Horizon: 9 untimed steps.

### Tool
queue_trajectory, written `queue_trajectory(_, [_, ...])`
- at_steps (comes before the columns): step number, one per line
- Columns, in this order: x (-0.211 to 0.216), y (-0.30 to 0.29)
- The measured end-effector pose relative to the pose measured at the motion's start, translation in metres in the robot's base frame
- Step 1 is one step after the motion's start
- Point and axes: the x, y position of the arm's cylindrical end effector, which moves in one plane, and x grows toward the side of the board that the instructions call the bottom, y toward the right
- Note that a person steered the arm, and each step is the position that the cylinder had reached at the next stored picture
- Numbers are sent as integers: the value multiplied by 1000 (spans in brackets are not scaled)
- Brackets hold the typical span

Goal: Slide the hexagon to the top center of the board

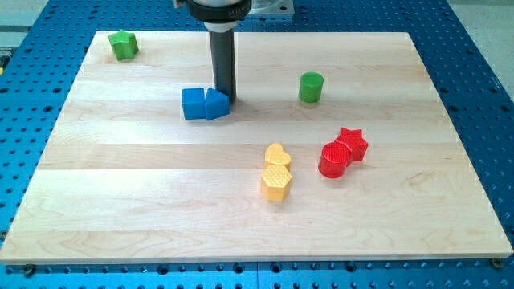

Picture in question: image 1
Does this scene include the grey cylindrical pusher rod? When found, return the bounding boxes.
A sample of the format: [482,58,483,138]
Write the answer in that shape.
[205,21,237,102]

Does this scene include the yellow hexagon block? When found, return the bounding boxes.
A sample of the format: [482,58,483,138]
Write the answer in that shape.
[261,165,292,201]

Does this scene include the light wooden board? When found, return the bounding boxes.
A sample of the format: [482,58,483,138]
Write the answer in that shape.
[1,31,512,265]

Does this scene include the silver robot mounting plate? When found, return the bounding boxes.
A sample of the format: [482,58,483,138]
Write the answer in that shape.
[250,0,295,15]

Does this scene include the blue triangle block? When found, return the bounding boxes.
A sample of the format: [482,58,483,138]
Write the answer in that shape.
[205,88,230,120]

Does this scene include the blue cube block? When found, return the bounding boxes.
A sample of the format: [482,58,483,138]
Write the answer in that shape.
[182,88,206,120]

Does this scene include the green star block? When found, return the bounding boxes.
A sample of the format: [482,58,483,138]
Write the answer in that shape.
[108,30,139,60]

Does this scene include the green cylinder block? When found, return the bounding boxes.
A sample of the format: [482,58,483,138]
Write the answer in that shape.
[299,71,324,104]

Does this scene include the yellow heart block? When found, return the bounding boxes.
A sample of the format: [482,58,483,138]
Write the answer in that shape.
[264,143,292,170]

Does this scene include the red cylinder block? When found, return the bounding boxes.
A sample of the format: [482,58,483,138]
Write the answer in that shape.
[318,142,352,178]

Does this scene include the red star block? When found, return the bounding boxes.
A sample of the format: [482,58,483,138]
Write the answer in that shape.
[336,127,369,161]

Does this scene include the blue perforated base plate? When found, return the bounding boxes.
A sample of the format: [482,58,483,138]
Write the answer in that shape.
[1,0,513,289]

